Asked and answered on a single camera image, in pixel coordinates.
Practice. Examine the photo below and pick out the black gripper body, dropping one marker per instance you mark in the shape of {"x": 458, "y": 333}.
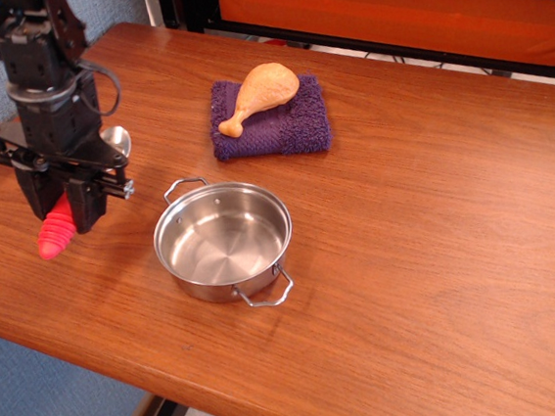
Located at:
{"x": 60, "y": 127}

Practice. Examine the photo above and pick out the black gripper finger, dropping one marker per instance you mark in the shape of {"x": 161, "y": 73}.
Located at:
{"x": 88, "y": 203}
{"x": 42, "y": 189}

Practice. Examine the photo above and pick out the red handled metal spoon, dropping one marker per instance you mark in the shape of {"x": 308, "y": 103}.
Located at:
{"x": 58, "y": 226}

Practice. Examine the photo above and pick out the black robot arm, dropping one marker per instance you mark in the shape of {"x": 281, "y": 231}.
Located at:
{"x": 42, "y": 44}

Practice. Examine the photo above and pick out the stainless steel pot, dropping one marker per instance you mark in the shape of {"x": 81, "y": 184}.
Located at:
{"x": 226, "y": 241}

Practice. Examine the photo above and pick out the plastic chicken drumstick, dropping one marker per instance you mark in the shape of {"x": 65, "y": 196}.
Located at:
{"x": 265, "y": 87}

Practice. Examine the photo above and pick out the purple folded towel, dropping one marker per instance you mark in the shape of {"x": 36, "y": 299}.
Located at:
{"x": 298, "y": 127}

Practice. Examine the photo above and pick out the orange panel black frame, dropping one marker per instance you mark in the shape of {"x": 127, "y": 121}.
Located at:
{"x": 507, "y": 35}

